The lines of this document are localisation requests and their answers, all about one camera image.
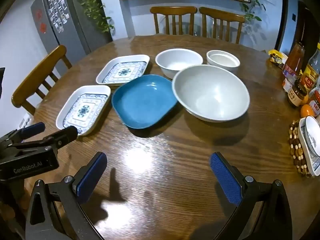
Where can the wooden chair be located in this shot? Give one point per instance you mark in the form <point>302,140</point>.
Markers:
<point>222,16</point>
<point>37,77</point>
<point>172,10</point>

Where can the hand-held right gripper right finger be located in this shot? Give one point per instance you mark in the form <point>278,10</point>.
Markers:
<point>225,177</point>

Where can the white wall socket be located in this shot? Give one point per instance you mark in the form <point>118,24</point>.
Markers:
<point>25,120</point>

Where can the wooden bead trivet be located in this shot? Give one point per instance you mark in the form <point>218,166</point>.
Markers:
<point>295,150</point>

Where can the hanging green shelf plant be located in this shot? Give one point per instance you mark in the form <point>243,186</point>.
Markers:
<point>252,15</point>

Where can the round red paper decoration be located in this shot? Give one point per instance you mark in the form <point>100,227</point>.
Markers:
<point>38,14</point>

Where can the small painted white bowl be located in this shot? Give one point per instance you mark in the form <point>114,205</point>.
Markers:
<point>312,130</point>

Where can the medium white bowl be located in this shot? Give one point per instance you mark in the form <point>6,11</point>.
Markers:
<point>178,60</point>

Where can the orange fruit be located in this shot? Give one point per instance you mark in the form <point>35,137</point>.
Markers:
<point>306,110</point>

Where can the blue-rimmed white dish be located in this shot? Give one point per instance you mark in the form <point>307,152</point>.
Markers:
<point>306,155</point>

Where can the dark wooden door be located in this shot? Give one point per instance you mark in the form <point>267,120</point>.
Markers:
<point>307,25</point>

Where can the yellow snack packet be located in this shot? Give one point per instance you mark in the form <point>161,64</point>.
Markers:
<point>276,58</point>

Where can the group of fridge photo magnets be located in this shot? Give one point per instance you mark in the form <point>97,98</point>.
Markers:
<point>56,12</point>

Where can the trailing green vine plant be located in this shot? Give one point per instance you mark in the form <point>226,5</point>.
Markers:
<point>92,10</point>

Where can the small white straight-sided bowl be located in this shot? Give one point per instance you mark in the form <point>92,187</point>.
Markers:
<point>222,60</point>

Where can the large white bowl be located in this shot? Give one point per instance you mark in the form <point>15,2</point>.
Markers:
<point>210,95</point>

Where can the brown sauce jar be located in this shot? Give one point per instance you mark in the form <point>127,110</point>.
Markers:
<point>296,95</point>

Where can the yellow-label oil bottle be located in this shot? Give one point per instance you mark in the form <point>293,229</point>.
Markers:
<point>310,75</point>

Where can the red sauce bottle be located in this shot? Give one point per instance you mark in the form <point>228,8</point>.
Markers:
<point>295,60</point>

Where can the red-lid jar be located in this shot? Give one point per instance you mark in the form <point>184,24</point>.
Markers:
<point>315,105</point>

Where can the black wall switch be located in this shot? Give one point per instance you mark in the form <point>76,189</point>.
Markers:
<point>294,17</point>

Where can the blue square plate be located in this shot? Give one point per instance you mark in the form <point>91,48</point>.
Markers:
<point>142,102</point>

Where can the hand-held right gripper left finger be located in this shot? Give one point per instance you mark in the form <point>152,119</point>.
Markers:
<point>91,177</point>

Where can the patterned white rectangular plate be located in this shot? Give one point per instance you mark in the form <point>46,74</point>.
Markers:
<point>122,72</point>
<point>83,110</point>

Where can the grey refrigerator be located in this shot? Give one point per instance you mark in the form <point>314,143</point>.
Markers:
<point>75,30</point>

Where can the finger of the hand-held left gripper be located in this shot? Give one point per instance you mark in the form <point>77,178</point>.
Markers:
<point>62,135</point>
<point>32,129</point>

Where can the diamond red paper decoration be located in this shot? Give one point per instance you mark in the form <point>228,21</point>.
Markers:
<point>43,27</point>

